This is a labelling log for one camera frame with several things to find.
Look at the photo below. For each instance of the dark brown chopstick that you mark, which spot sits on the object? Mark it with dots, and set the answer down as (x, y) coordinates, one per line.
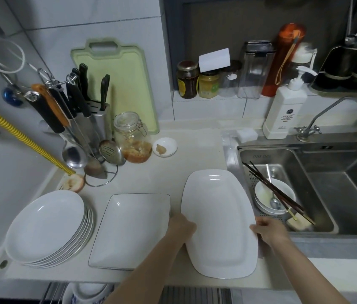
(280, 199)
(261, 183)
(268, 183)

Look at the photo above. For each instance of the person's right thumb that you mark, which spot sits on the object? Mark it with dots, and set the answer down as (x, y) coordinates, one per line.
(257, 229)

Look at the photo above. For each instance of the blue round knob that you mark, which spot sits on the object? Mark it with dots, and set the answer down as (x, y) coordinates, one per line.
(9, 94)

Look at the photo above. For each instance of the piece of ginger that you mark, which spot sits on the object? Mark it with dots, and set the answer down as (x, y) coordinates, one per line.
(160, 149)

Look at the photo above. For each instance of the halved onion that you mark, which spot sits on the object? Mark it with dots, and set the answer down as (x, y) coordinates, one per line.
(74, 183)

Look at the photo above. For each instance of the person's right hand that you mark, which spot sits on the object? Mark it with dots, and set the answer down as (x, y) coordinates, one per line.
(272, 231)

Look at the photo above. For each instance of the tall clear plastic container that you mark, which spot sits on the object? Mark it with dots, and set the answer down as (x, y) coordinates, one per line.
(256, 72)

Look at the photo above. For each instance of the white sponge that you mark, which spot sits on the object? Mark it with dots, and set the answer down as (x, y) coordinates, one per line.
(246, 135)

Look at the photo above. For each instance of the black cutlery drainer rack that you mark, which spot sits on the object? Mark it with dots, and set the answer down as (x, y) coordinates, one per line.
(346, 69)

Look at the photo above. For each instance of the steel spoon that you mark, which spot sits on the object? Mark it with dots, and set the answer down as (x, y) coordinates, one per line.
(273, 201)

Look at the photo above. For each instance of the white square plate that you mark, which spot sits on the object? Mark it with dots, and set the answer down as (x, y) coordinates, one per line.
(131, 231)

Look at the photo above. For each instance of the white paper card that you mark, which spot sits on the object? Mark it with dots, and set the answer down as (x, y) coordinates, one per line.
(215, 60)

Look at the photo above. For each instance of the stack of round white plates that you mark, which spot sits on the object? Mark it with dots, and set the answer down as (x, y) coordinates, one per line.
(45, 227)

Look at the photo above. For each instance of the steel spatula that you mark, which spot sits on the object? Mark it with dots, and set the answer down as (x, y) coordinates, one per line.
(95, 169)

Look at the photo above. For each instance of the white pump soap bottle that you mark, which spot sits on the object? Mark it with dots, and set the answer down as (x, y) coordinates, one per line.
(284, 113)

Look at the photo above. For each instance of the orange water bottle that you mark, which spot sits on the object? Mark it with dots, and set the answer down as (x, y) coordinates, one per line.
(284, 60)

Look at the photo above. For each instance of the yellow paste jar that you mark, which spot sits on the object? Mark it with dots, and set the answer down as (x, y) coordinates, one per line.
(209, 85)

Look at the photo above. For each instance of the person's left hand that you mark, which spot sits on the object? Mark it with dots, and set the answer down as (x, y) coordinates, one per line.
(180, 226)

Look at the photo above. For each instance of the small clear glass jar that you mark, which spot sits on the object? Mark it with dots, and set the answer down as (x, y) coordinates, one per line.
(230, 80)

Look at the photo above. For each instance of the person's left forearm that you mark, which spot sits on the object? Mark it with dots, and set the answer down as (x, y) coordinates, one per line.
(148, 272)

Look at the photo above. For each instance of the stainless steel sink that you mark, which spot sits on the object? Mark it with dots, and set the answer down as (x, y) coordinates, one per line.
(340, 186)

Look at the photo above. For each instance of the steel faucet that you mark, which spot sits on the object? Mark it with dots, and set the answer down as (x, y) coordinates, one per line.
(324, 113)

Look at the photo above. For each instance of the steel ladle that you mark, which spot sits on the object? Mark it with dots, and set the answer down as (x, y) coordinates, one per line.
(74, 156)

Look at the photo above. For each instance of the small white dish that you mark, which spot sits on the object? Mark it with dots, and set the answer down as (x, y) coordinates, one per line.
(169, 143)

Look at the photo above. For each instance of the dark sauce jar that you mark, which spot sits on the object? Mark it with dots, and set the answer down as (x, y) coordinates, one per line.
(187, 80)

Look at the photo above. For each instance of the yellow dish sponge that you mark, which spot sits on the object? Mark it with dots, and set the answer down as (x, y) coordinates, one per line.
(297, 224)

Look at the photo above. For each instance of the person's right forearm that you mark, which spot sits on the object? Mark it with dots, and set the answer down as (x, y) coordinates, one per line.
(305, 272)

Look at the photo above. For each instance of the glass clip-lid jar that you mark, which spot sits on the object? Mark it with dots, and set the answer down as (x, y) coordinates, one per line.
(132, 139)

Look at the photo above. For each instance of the steel skimmer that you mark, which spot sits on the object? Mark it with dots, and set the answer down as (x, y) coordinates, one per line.
(112, 151)

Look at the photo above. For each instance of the blue patterned bowl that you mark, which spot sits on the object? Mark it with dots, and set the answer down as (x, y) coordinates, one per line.
(86, 294)

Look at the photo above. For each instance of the large white rectangular platter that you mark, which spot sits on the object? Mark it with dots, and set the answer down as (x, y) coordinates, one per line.
(219, 224)

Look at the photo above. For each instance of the green plastic cutting board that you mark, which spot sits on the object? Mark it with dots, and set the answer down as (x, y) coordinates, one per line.
(131, 88)

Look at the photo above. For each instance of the person's left thumb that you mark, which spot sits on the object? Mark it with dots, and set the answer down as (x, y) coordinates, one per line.
(191, 225)

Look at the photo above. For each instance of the steel knife block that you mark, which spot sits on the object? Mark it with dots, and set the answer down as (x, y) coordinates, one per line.
(101, 123)

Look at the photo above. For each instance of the white bowl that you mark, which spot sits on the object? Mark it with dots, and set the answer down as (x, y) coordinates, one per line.
(265, 194)
(268, 212)

